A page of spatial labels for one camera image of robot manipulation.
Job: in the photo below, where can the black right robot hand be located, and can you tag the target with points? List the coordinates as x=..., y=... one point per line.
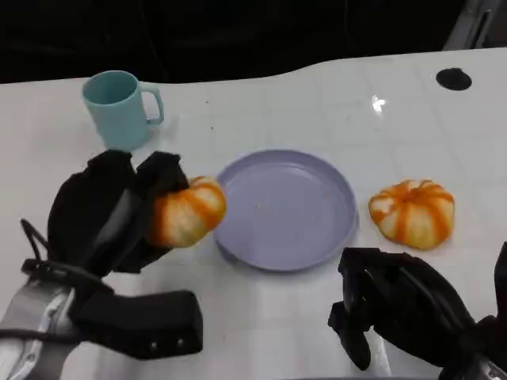
x=416, y=306

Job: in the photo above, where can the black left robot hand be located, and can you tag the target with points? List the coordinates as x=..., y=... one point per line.
x=91, y=213

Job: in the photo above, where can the orange white toy bread roll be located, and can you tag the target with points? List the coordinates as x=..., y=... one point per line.
x=186, y=215
x=412, y=215

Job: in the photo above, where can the pale green mug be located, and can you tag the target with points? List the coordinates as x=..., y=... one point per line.
x=119, y=116

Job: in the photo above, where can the lilac plate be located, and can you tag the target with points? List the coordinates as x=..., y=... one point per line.
x=289, y=210

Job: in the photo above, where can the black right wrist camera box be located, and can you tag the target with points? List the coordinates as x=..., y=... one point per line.
x=501, y=277

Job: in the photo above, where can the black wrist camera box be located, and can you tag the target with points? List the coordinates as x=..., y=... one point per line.
x=146, y=320
x=501, y=277

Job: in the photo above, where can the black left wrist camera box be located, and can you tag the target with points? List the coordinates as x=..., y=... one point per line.
x=146, y=320

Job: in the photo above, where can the grey metal frame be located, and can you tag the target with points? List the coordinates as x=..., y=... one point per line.
x=471, y=23

